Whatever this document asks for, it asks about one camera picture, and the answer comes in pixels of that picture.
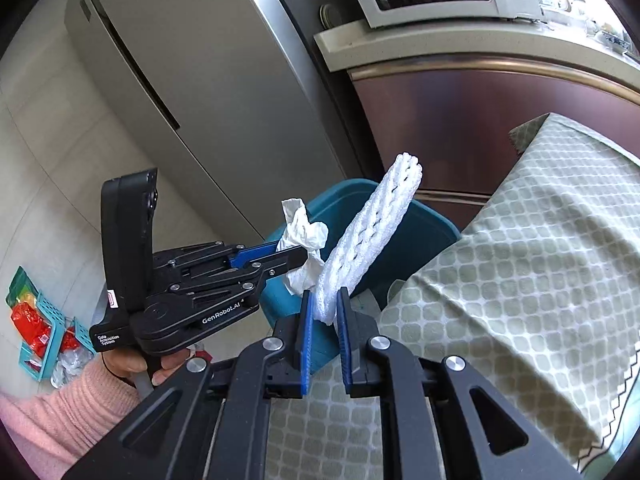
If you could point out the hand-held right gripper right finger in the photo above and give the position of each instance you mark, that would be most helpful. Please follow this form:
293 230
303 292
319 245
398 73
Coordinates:
345 345

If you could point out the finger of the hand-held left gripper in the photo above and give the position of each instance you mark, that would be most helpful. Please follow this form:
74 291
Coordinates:
285 261
250 256

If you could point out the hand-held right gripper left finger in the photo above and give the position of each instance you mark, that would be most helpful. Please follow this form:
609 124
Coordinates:
306 345

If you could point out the white tissue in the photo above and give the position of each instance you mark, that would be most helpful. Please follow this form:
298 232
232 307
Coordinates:
305 232

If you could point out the white foam fruit net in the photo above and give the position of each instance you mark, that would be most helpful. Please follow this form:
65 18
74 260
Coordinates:
375 225

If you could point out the teal plastic bin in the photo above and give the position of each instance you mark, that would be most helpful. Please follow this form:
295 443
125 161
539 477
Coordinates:
420 240

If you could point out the person's left hand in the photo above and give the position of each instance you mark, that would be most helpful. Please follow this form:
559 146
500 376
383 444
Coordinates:
125 364

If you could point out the red snack packet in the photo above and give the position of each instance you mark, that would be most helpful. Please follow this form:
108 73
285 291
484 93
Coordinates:
31 327

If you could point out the teal plastic basket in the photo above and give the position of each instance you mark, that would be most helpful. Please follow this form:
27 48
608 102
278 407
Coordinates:
47 345

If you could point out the clear plastic bag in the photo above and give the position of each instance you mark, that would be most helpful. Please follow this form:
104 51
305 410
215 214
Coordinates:
72 362

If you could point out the silver refrigerator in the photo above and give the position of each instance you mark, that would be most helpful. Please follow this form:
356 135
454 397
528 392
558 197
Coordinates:
210 85

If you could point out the patterned tablecloth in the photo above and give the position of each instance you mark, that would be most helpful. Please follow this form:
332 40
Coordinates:
525 270

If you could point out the maroon kitchen cabinet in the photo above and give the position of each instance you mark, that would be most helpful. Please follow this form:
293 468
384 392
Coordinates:
450 125

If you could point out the round grey disc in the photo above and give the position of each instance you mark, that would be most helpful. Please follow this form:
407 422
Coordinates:
330 15

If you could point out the light stone kitchen countertop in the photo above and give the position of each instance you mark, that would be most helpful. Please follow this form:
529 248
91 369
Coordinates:
450 42

